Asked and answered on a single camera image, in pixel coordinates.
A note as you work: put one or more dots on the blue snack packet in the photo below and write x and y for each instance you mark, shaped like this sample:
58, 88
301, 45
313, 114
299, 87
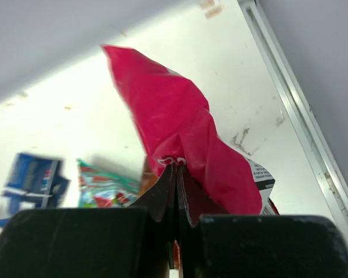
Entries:
34, 183

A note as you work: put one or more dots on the pink snack bag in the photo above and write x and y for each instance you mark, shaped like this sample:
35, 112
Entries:
175, 125

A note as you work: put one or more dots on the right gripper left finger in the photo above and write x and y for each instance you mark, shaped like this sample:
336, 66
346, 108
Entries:
136, 241

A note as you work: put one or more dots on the green Fox's candy bag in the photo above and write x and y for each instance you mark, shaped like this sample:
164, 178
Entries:
102, 189

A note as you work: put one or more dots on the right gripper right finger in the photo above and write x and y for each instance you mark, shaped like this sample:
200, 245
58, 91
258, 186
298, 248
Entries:
214, 243

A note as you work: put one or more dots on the orange Doritos chip bag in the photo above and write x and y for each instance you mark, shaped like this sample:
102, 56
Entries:
148, 179

